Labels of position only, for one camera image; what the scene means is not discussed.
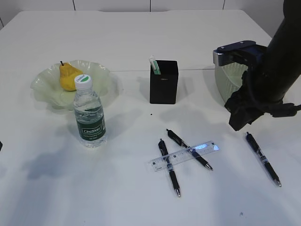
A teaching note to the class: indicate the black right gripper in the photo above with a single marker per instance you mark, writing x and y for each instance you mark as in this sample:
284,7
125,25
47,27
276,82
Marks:
244,108

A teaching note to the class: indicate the black gel pen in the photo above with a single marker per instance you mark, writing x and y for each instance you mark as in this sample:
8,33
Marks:
172,175
181,143
263,159

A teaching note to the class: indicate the clear water bottle green label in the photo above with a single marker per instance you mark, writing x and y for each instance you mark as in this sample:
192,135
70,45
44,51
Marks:
89,113

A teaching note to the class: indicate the yellow pear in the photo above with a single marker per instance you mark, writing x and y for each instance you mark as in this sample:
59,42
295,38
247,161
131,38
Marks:
67,76

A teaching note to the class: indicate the clear plastic ruler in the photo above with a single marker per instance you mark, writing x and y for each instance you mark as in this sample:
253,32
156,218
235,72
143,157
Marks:
183,155

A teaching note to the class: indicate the mint green utility knife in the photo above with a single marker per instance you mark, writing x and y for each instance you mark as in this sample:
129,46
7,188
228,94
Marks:
154,65

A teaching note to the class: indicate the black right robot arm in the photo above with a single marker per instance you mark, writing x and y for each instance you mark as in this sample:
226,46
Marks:
272,70

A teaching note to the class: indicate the green woven plastic basket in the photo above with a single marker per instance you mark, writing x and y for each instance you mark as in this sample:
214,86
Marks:
228,79

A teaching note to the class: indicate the pale green ruffled glass plate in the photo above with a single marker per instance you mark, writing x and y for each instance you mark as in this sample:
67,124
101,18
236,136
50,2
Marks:
46,86

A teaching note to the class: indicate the black square pen holder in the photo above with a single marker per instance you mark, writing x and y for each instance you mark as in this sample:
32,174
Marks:
163,87

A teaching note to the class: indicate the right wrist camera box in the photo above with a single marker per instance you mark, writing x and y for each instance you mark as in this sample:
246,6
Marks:
246,52

